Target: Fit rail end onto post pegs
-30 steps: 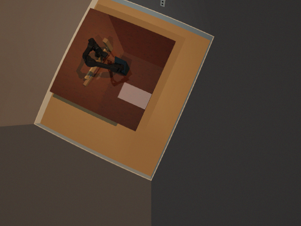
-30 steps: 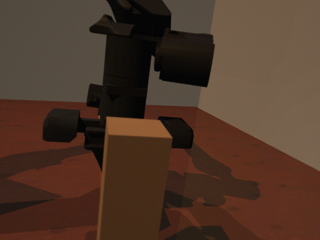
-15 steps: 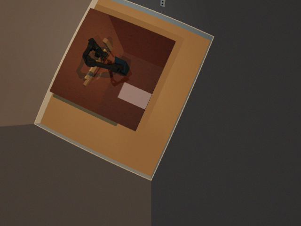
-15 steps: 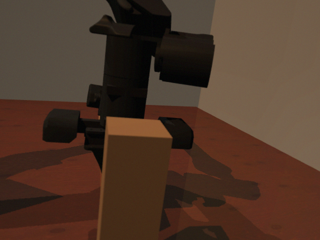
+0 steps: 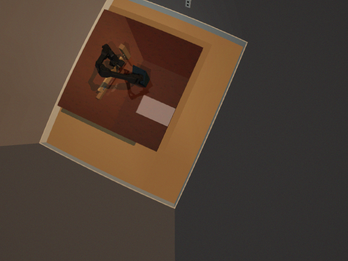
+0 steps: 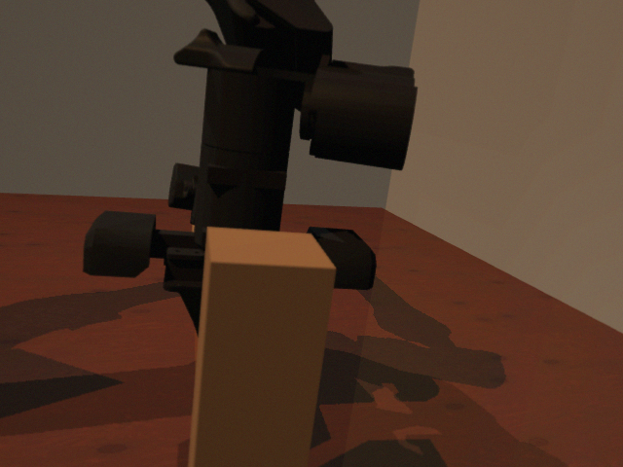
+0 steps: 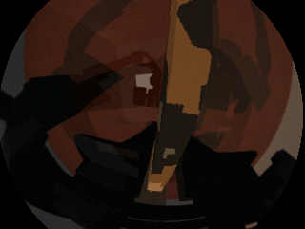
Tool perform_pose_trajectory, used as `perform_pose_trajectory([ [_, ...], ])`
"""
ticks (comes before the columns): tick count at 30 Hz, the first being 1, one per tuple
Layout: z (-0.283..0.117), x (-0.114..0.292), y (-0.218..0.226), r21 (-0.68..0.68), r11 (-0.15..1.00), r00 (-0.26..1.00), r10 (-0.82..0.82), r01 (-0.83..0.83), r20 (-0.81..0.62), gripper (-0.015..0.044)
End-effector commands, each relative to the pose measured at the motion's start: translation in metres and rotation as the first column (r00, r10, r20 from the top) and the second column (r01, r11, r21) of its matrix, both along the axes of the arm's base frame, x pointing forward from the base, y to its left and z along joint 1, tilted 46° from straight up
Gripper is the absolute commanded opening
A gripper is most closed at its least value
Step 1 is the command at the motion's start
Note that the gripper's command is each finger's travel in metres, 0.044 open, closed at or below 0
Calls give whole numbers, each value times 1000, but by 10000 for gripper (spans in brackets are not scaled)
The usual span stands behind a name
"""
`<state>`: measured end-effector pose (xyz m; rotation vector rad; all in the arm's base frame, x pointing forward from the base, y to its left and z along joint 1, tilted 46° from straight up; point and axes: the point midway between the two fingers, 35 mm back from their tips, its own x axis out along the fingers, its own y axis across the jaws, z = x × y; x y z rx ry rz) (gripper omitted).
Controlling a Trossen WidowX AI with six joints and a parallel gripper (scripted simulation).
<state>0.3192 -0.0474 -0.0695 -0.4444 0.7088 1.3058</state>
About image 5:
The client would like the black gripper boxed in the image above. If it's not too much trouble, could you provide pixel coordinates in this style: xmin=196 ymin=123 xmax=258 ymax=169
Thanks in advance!
xmin=108 ymin=55 xmax=125 ymax=67

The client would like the tan wooden rectangular post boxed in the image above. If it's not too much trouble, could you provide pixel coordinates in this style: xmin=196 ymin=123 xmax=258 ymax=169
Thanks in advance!
xmin=96 ymin=44 xmax=131 ymax=100

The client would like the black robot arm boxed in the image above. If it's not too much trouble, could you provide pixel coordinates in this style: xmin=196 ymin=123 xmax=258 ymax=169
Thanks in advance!
xmin=95 ymin=44 xmax=144 ymax=85

